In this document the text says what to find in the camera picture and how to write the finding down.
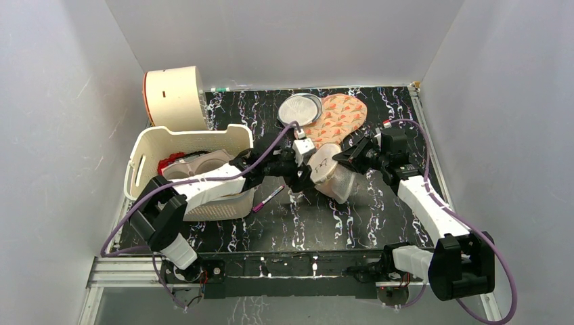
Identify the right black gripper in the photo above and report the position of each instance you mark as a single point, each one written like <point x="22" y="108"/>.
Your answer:
<point x="357" y="155"/>

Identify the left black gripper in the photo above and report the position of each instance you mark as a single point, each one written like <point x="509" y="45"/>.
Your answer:
<point x="298" y="184"/>

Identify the white mesh laundry bag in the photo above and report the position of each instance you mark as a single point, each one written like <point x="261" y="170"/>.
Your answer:
<point x="330" y="177"/>

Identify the cream plastic laundry basket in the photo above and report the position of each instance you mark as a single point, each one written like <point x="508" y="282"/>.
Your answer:
<point x="158" y="148"/>

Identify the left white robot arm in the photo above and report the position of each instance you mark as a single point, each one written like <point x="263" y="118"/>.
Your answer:
<point x="161" y="208"/>

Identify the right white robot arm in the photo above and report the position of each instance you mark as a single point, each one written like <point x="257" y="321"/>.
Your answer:
<point x="461" y="263"/>

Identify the beige bra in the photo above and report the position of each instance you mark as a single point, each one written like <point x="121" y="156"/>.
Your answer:
<point x="195" y="163"/>

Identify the pink marker pen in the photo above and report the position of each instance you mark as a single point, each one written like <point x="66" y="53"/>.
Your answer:
<point x="259" y="206"/>

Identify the red garment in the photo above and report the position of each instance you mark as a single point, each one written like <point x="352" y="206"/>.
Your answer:
<point x="164" y="163"/>

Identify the cream cylindrical drum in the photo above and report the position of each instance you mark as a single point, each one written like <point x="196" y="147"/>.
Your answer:
<point x="174" y="98"/>

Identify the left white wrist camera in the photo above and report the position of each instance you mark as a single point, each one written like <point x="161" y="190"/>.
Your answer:
<point x="303" y="147"/>

